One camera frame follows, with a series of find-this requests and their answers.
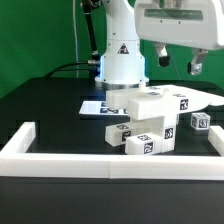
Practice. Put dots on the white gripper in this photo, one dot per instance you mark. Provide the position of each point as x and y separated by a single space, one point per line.
191 23

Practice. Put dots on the white U-shaped fence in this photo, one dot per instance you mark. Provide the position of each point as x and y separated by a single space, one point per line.
16 161

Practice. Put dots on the white chair seat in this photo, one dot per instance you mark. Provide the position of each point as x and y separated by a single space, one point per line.
165 127

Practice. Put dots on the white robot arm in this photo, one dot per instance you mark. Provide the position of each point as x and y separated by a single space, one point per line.
122 63

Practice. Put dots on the white sheet with tags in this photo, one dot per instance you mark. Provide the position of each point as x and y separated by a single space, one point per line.
99 108

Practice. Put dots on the white chair back frame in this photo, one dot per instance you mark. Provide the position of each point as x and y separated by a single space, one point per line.
156 101

